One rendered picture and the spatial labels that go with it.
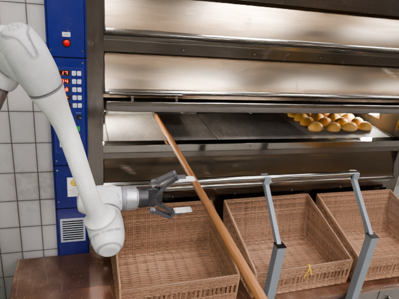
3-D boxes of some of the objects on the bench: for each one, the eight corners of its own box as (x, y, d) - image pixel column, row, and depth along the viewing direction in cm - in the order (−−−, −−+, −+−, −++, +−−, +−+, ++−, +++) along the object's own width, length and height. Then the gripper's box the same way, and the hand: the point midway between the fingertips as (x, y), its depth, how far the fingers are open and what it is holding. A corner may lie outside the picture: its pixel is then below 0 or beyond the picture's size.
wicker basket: (215, 239, 225) (221, 198, 214) (299, 229, 242) (308, 191, 232) (250, 300, 183) (259, 253, 172) (348, 283, 200) (361, 240, 190)
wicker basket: (108, 249, 207) (108, 204, 196) (207, 239, 224) (212, 198, 213) (117, 320, 165) (117, 269, 154) (238, 301, 181) (246, 254, 171)
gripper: (136, 162, 140) (193, 161, 146) (134, 220, 149) (187, 216, 156) (140, 172, 133) (199, 169, 140) (137, 231, 143) (192, 226, 149)
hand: (190, 194), depth 147 cm, fingers open, 13 cm apart
